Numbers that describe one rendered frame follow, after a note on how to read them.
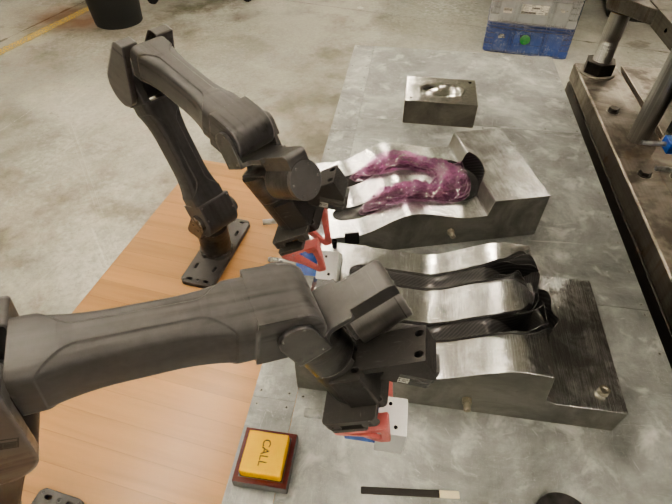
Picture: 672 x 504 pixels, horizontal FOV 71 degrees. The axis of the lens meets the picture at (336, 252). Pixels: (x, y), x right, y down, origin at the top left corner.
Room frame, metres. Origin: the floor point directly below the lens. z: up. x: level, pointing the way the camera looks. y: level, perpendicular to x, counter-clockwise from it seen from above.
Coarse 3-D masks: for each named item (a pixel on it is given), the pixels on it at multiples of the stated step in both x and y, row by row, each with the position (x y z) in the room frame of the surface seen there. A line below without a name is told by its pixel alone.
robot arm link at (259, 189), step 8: (248, 168) 0.58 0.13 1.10; (256, 168) 0.57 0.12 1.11; (264, 168) 0.56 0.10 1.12; (248, 176) 0.57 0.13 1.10; (256, 176) 0.55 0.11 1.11; (264, 176) 0.54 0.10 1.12; (248, 184) 0.56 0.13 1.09; (256, 184) 0.55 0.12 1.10; (264, 184) 0.55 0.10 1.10; (256, 192) 0.55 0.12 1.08; (264, 192) 0.55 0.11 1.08; (264, 200) 0.55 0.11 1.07; (272, 200) 0.55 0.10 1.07
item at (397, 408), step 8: (392, 400) 0.28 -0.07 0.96; (400, 400) 0.28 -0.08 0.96; (384, 408) 0.27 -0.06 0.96; (392, 408) 0.27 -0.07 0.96; (400, 408) 0.27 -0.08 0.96; (304, 416) 0.27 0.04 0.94; (312, 416) 0.27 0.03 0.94; (320, 416) 0.27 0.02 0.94; (392, 416) 0.26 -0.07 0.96; (400, 416) 0.26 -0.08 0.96; (392, 424) 0.25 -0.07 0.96; (400, 424) 0.25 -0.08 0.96; (392, 432) 0.24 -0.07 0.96; (400, 432) 0.24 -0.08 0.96; (360, 440) 0.25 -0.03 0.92; (368, 440) 0.24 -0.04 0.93; (392, 440) 0.24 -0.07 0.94; (400, 440) 0.24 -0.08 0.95; (376, 448) 0.24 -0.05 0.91; (384, 448) 0.24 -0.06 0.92; (392, 448) 0.24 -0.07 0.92; (400, 448) 0.24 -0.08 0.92
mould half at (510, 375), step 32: (352, 256) 0.60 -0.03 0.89; (384, 256) 0.60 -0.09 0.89; (416, 256) 0.61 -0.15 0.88; (448, 256) 0.59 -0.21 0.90; (480, 256) 0.57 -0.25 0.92; (480, 288) 0.50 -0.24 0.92; (512, 288) 0.49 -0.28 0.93; (544, 288) 0.55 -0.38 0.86; (576, 288) 0.55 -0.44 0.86; (416, 320) 0.46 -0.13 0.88; (448, 320) 0.45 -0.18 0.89; (576, 320) 0.48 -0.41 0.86; (448, 352) 0.39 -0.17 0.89; (480, 352) 0.38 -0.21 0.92; (512, 352) 0.37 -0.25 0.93; (544, 352) 0.37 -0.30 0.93; (576, 352) 0.41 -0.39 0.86; (608, 352) 0.41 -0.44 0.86; (320, 384) 0.38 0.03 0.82; (448, 384) 0.35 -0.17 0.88; (480, 384) 0.34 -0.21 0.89; (512, 384) 0.34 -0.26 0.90; (544, 384) 0.33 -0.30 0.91; (576, 384) 0.36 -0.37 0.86; (608, 384) 0.36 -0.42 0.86; (512, 416) 0.33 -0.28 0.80; (544, 416) 0.33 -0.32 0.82; (576, 416) 0.32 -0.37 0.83; (608, 416) 0.31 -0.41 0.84
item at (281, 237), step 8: (280, 200) 0.55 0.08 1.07; (272, 208) 0.55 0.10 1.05; (272, 216) 0.55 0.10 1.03; (312, 216) 0.56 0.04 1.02; (280, 224) 0.55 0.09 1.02; (280, 232) 0.55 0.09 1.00; (288, 232) 0.54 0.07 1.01; (296, 232) 0.53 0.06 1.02; (304, 232) 0.52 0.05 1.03; (280, 240) 0.53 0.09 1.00; (288, 240) 0.52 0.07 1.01; (304, 240) 0.52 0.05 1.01
